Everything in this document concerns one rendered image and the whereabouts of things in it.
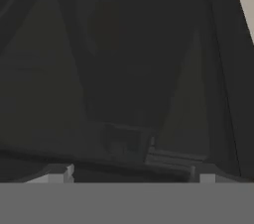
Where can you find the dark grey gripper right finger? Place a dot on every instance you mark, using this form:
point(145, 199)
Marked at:
point(206, 178)

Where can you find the dark kitchen counter cabinet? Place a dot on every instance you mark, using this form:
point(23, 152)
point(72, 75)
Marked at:
point(231, 79)

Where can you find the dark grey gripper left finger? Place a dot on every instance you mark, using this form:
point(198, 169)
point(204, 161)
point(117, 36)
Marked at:
point(59, 175)

